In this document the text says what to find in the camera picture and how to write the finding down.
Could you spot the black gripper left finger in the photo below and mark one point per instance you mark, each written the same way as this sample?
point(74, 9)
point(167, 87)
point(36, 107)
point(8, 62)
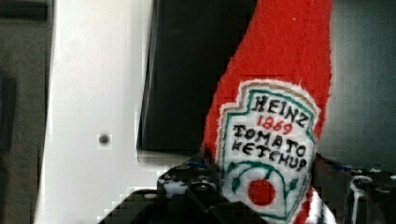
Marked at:
point(186, 194)

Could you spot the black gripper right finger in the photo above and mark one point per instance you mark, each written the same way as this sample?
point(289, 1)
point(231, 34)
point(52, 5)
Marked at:
point(350, 195)

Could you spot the red plush ketchup bottle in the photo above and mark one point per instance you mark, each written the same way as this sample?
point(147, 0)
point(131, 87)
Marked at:
point(269, 107)

